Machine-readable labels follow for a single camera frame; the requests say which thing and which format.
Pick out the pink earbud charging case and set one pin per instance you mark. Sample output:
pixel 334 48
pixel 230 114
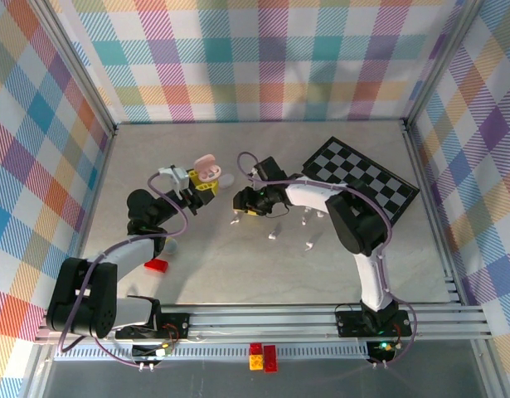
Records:
pixel 205 161

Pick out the white oval charging case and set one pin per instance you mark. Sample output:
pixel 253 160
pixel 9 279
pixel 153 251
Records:
pixel 228 181

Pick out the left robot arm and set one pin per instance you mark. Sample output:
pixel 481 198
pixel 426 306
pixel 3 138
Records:
pixel 78 298

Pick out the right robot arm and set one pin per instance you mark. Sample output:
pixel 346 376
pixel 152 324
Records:
pixel 358 224

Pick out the grey round case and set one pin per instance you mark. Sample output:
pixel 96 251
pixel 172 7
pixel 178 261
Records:
pixel 173 247

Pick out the red plastic brick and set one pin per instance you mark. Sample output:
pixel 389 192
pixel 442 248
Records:
pixel 156 265

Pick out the black and white chessboard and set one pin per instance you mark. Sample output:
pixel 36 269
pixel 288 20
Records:
pixel 341 157

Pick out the small red toy brick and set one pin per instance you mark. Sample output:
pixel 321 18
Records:
pixel 255 347

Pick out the black electronics box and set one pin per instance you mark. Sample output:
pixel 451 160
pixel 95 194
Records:
pixel 144 351
pixel 377 351

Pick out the long red toy brick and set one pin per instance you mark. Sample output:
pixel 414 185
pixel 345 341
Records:
pixel 270 358

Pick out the yellow toy brick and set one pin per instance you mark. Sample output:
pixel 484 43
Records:
pixel 255 362

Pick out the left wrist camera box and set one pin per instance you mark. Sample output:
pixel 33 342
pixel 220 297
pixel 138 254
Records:
pixel 178 176

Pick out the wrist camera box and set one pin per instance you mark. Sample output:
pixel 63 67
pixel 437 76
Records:
pixel 256 171
pixel 178 176

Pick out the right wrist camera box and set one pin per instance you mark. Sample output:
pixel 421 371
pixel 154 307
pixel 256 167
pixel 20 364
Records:
pixel 256 171

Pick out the aluminium mounting rail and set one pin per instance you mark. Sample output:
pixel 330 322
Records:
pixel 258 323

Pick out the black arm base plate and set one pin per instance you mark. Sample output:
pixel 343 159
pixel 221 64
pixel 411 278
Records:
pixel 180 325
pixel 348 325

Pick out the aluminium frame post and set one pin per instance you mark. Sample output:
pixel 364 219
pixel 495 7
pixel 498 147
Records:
pixel 77 62
pixel 442 62

